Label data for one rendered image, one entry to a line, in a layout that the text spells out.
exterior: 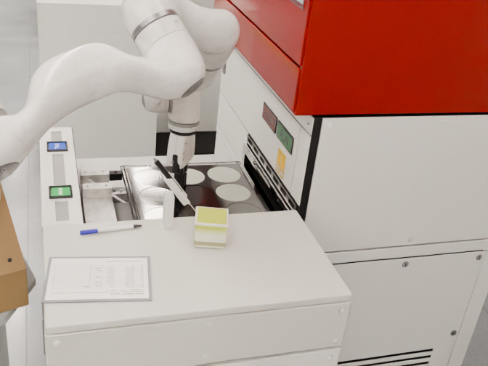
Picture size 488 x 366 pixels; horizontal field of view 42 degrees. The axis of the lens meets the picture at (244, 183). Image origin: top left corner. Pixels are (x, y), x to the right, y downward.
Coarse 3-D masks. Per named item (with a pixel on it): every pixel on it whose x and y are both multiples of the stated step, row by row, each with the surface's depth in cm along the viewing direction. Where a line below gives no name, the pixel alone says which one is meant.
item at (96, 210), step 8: (80, 184) 181; (88, 200) 171; (96, 200) 172; (104, 200) 172; (112, 200) 173; (88, 208) 168; (96, 208) 168; (104, 208) 169; (112, 208) 169; (88, 216) 164; (96, 216) 165; (104, 216) 165; (112, 216) 166
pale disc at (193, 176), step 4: (188, 168) 189; (188, 172) 187; (192, 172) 188; (196, 172) 188; (200, 172) 188; (188, 176) 185; (192, 176) 185; (196, 176) 185; (200, 176) 186; (204, 176) 186; (188, 180) 183; (192, 180) 183; (196, 180) 183; (200, 180) 184
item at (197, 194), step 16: (144, 176) 182; (160, 176) 183; (208, 176) 186; (240, 176) 189; (144, 192) 174; (160, 192) 175; (192, 192) 177; (208, 192) 178; (144, 208) 167; (160, 208) 168; (176, 208) 169; (192, 208) 170; (240, 208) 172; (256, 208) 173
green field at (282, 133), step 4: (280, 124) 170; (280, 128) 170; (280, 132) 170; (284, 132) 168; (280, 136) 170; (284, 136) 168; (288, 136) 165; (284, 140) 168; (288, 140) 165; (284, 144) 168; (288, 144) 165; (288, 148) 165
